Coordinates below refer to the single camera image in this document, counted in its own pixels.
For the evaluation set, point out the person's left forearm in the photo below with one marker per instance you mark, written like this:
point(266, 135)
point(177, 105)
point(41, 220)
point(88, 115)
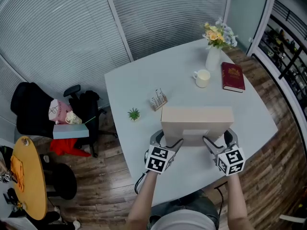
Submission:
point(141, 200)

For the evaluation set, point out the wooden pen holder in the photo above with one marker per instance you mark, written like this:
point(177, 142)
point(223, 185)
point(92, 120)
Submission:
point(158, 102)

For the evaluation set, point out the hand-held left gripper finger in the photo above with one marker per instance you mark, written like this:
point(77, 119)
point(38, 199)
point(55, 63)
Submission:
point(155, 138)
point(175, 145)

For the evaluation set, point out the pink paper bag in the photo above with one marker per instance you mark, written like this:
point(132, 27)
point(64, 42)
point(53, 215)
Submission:
point(58, 110)

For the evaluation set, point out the black stool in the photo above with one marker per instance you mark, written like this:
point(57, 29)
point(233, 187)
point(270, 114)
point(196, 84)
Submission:
point(62, 181)

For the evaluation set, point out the light blue box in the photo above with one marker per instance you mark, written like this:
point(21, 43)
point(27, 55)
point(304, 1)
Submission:
point(70, 131)

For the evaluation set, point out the person's dark trousers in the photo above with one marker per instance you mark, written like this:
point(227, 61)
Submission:
point(189, 200)

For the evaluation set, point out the small potted green plant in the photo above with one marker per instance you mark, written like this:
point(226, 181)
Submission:
point(133, 114)

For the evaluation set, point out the cream cup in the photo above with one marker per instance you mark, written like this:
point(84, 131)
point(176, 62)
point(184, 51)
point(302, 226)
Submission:
point(203, 79)

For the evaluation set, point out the yellow round table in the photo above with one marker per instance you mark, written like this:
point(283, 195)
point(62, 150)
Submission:
point(33, 188)

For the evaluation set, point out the yellow and blue flower bouquet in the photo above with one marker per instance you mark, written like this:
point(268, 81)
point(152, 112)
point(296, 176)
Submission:
point(218, 35)

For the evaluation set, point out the black office chair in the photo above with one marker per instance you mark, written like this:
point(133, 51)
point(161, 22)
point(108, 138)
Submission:
point(31, 109)

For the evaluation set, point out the red book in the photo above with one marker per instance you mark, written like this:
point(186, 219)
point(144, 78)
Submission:
point(233, 77)

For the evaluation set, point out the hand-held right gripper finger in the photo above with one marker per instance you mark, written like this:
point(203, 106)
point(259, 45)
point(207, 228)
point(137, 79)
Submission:
point(212, 146)
point(232, 138)

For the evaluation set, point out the beige cardboard box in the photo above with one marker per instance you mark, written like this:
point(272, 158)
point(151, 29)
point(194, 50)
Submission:
point(196, 118)

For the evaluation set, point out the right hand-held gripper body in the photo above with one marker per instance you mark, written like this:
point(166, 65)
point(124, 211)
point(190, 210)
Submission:
point(231, 160)

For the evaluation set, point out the cream plush toy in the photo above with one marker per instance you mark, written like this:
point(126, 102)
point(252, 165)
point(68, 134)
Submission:
point(73, 118)

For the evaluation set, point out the red cloth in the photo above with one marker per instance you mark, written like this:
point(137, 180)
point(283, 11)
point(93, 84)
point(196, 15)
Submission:
point(64, 146)

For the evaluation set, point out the white chair frame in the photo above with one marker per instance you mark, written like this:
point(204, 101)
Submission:
point(289, 218)

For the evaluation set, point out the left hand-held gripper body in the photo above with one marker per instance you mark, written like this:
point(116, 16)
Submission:
point(158, 159)

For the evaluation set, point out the white vase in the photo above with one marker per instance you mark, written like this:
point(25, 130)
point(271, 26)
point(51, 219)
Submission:
point(213, 59)

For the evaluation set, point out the person's right forearm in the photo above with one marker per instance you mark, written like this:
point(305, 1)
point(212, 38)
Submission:
point(237, 200)

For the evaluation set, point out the black metal railing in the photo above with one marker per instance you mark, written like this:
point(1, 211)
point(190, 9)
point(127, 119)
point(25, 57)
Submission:
point(292, 44)

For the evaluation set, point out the person's grey shirt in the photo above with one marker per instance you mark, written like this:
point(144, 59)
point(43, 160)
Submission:
point(183, 221)

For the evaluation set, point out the orange cloth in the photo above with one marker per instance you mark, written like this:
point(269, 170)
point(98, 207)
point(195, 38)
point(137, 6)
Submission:
point(18, 174)

